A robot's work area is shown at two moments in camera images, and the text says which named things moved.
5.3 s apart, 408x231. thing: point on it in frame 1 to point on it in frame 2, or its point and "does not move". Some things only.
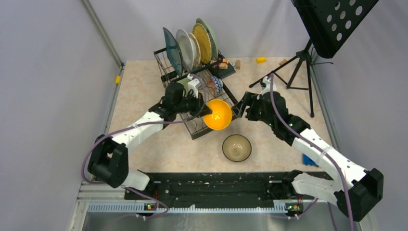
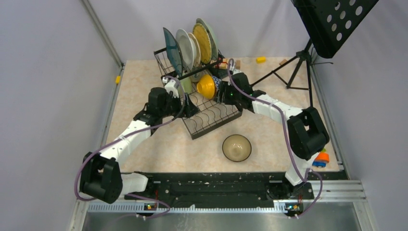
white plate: [186, 48] does not move
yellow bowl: [222, 115] to [206, 87]
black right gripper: [248, 98] to [225, 87]
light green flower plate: [214, 50] does not move
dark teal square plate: [174, 52] does not move
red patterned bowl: [214, 84] does not move
